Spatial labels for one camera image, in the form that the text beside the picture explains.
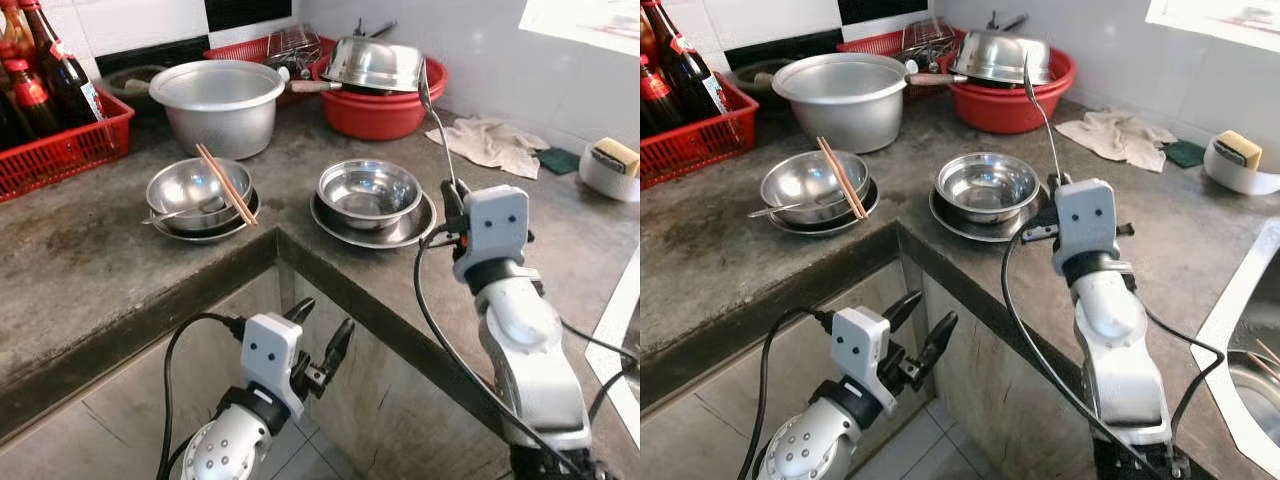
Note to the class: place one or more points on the green scouring pad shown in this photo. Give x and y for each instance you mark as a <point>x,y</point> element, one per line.
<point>1185,153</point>
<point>560,160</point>

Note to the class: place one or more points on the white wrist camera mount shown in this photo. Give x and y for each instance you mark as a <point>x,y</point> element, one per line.
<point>1088,220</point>
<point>495,225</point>
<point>268,355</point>
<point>858,350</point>

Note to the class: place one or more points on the red capped sauce bottle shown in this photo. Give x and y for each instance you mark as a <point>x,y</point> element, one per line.
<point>25,100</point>
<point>655,95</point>

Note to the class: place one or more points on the beige cloth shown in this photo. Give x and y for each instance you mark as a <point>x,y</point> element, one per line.
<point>1120,138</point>
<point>490,145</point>

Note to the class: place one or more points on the short steel spoon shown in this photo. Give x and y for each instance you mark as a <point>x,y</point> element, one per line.
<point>775,211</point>
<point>170,214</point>

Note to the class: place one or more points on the red basket holding utensils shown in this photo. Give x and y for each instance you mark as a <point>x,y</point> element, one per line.
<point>235,50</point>
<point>870,42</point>

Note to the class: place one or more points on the large inverted steel bowl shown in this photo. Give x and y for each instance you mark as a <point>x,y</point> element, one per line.
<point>1000,58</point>
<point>375,65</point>

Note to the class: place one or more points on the white bowl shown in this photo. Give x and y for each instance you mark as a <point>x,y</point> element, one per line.
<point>1240,180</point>
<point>605,185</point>

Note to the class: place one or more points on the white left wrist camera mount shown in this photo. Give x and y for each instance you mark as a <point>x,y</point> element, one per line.
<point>858,350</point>
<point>268,355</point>

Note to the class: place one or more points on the dark bottle with white label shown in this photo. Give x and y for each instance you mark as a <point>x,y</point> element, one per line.
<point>65,70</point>
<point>695,65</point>

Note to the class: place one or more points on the long steel spoon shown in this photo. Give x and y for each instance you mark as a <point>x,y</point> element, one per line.
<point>1030,78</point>
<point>424,85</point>

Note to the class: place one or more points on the aluminium cooking pot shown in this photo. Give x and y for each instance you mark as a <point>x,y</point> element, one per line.
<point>845,115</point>
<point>220,120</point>

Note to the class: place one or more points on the wooden chopstick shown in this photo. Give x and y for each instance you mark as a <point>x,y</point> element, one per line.
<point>849,180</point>
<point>224,185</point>
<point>232,185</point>
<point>840,180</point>

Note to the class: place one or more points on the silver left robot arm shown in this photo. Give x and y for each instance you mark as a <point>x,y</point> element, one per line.
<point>805,445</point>
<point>225,450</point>

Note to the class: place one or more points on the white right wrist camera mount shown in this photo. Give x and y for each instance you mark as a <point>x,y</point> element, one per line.
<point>1088,220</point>
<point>495,225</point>

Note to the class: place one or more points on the black pan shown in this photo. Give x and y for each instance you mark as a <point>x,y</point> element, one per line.
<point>750,75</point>
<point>130,82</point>

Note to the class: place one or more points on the red plastic basin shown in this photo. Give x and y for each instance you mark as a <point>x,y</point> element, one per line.
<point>1010,110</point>
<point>380,115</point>

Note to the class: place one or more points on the red basket holding bottles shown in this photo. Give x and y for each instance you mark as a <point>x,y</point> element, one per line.
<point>700,145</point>
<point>60,160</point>

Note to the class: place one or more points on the yellow sponge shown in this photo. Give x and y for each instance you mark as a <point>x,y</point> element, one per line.
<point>1238,148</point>
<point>615,155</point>

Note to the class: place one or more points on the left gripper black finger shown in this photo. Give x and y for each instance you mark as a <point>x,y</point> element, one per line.
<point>301,310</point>
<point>906,308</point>
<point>340,345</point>
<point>942,342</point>

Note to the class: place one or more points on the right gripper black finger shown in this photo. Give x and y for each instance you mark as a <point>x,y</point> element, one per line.
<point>1054,183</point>
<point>453,195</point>

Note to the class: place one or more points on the white window frame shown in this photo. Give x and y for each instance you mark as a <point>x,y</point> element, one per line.
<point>580,20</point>
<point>1220,20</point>

